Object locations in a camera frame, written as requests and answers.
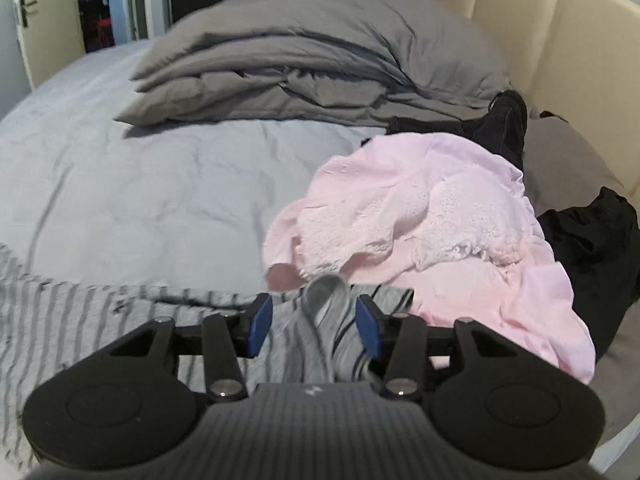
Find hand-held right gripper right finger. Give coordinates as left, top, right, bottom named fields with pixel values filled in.
left=355, top=294, right=518, bottom=403

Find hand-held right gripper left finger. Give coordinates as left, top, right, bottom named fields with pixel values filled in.
left=111, top=293, right=274, bottom=402

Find grey striped shirt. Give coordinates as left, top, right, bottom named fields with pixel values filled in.
left=0, top=244, right=415, bottom=471

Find pink lace garment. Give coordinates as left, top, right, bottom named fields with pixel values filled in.
left=263, top=132, right=597, bottom=383

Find bed with grey sheet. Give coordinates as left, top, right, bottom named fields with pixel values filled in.
left=0, top=40, right=640, bottom=480

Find black velvet garment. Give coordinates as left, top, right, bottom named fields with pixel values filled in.
left=536, top=186, right=640, bottom=361

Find grey pillow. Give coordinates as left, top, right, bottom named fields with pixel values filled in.
left=520, top=110, right=632, bottom=218

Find folded grey duvet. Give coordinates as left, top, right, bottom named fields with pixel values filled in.
left=114, top=0, right=511, bottom=128

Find cream padded headboard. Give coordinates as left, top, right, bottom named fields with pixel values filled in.
left=427, top=0, right=640, bottom=211

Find cream door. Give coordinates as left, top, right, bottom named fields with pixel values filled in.
left=11, top=0, right=87, bottom=91

